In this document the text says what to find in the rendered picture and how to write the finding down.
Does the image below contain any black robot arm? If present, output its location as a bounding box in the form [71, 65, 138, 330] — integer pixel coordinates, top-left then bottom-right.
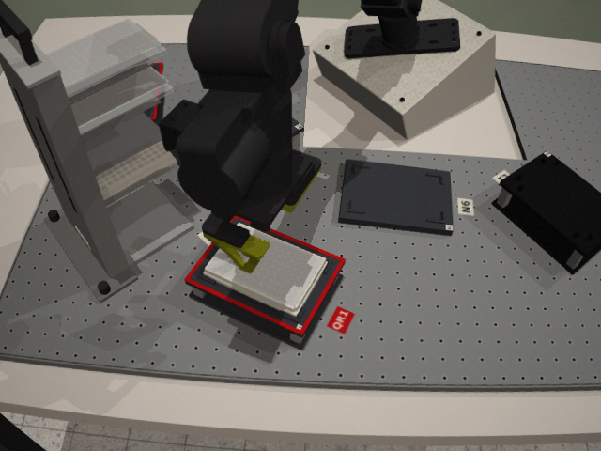
[159, 0, 460, 214]

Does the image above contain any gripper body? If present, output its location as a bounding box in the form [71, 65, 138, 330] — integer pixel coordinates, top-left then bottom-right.
[202, 140, 321, 248]

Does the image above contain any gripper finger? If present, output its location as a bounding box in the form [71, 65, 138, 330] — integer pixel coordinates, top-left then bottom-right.
[203, 233, 270, 273]
[282, 167, 321, 213]

